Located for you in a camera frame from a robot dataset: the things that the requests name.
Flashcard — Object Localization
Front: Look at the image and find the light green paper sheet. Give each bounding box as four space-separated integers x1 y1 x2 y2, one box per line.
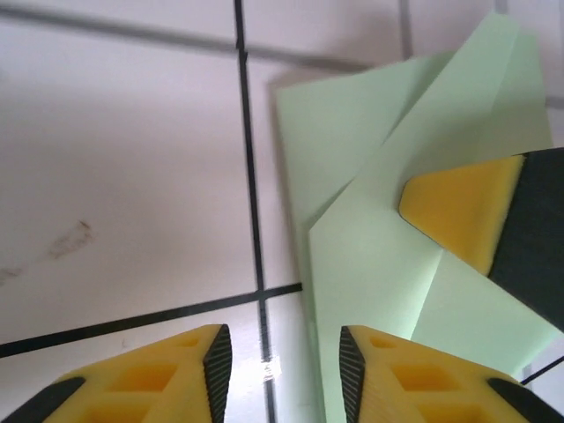
269 9 564 423

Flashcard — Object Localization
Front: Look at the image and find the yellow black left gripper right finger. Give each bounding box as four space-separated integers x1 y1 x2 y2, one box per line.
338 324 564 423

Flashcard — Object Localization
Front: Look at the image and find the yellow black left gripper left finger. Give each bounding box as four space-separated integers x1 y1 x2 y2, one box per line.
0 323 233 423

